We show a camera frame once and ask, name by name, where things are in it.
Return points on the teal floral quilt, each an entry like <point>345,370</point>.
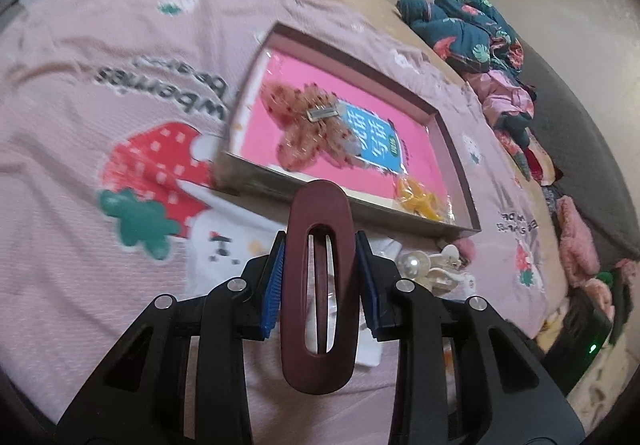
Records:
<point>465,30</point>

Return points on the brown floral bow hair clip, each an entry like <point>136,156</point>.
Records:
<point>300,135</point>

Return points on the maroon oval hair clip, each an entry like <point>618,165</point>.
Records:
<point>295,225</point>

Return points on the shallow pink cardboard box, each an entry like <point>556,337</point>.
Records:
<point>452,165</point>

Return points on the pink fluffy garment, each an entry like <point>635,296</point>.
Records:
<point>575,235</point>

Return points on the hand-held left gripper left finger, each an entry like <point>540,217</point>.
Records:
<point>272,286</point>

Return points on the white pearl hair clip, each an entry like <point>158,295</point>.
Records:
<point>435,270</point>

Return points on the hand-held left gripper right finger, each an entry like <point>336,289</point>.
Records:
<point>369,286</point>

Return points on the yellow hair clip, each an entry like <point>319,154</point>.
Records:
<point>415,197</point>

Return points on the pink strawberry printed blanket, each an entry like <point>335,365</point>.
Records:
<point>75,100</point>

